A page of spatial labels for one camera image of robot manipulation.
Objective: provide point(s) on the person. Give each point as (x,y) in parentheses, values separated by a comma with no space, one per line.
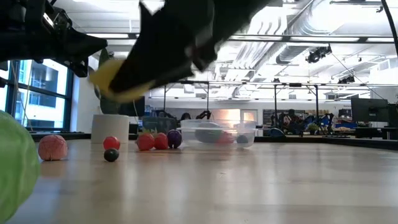
(291,119)

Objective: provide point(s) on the red toy strawberry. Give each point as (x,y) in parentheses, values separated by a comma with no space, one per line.
(145,142)
(161,141)
(226,138)

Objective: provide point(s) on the black workstation frame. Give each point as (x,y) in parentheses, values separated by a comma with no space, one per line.
(192,82)
(295,84)

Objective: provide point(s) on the black ceiling fixture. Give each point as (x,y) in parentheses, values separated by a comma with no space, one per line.
(317,55)

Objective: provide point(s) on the window with dark frame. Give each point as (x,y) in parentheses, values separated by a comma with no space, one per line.
(46,77)

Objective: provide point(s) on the black ceiling spotlights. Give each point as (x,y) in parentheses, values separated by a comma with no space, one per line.
(346,80)

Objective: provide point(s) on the pink toy fruit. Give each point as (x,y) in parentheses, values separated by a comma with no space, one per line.
(53,147)

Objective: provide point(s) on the small green potted plant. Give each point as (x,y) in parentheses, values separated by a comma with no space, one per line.
(312,127)

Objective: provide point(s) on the black aluminium table frame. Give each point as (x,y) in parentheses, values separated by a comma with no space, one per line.
(357,143)

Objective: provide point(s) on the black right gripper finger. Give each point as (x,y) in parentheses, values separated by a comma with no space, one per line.
(155,74)
(138,62)

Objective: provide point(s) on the purple toy eggplant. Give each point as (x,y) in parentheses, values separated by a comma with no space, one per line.
(174,139)

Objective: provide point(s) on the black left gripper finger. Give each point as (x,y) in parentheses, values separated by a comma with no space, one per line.
(81,36)
(81,49)

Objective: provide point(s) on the yellow toy lemon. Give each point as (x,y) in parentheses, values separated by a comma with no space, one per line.
(101,74)

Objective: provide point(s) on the green snake plant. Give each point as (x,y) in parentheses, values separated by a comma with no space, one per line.
(109,107)

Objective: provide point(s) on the clear plastic tupperware container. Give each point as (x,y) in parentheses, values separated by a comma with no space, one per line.
(189,137)

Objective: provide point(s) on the white plant pot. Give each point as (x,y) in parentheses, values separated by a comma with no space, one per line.
(110,129)

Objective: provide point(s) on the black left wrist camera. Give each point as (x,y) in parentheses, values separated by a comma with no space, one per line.
(57,18)

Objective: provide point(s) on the long ceiling light bar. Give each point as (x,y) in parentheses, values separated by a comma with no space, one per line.
(118,35)

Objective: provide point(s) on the dark grey box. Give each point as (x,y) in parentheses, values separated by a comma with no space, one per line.
(158,124)

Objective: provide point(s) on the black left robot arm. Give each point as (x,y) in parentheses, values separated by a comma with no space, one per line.
(9,37)

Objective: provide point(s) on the black computer monitor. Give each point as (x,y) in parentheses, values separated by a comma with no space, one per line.
(133,107)
(370,110)

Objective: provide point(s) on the silver ventilation duct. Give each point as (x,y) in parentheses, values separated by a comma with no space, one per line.
(292,53)

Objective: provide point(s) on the black background robot arm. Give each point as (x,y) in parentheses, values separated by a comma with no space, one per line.
(204,114)

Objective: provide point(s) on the dark toy berry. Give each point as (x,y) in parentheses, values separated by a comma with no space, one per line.
(111,155)
(242,139)

